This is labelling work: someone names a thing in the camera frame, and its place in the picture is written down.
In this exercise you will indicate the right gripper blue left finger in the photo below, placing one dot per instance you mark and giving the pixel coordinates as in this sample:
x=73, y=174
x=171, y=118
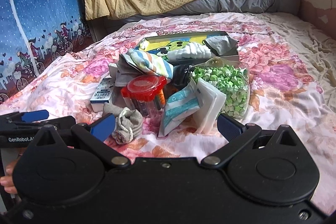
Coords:
x=91, y=138

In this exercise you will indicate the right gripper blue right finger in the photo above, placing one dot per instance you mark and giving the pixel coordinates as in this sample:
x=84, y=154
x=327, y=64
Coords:
x=238, y=135

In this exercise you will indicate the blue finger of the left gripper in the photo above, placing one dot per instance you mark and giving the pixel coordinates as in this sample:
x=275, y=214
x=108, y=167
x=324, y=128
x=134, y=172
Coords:
x=25, y=117
x=39, y=122

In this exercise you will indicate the grey beige sock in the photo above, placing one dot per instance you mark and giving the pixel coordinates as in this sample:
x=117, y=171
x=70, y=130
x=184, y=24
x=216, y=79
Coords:
x=129, y=123

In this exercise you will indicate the striped pastel cloth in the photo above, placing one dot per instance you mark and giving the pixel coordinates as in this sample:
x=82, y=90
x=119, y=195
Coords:
x=135, y=63

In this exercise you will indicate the grey face mask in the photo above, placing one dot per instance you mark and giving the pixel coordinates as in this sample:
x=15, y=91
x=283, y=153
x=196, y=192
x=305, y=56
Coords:
x=221, y=45

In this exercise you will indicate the white quilted baby cloth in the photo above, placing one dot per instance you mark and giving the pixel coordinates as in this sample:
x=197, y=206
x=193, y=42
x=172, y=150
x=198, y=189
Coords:
x=190, y=51

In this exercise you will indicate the person's left hand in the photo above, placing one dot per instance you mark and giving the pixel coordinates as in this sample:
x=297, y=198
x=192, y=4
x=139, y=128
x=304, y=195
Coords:
x=7, y=179

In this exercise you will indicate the small blue white milk carton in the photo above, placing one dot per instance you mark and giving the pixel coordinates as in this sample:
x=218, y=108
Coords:
x=104, y=93

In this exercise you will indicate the clear jar of green stars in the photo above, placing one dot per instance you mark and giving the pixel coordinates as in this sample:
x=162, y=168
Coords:
x=230, y=78

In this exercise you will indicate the red lid tube container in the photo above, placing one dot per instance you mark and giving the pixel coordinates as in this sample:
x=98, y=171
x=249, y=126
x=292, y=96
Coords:
x=145, y=93

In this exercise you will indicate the floral pink bed sheet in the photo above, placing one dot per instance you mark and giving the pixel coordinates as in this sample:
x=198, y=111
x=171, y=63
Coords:
x=292, y=79

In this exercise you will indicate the blue bicycle print curtain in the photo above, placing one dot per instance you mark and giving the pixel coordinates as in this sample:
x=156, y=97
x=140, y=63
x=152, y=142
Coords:
x=34, y=33

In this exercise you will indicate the shallow tray with cartoon print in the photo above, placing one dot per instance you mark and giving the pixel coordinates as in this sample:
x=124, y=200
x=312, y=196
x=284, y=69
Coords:
x=161, y=45

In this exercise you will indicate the grey rolled duvet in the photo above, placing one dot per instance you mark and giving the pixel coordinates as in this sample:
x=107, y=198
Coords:
x=198, y=7

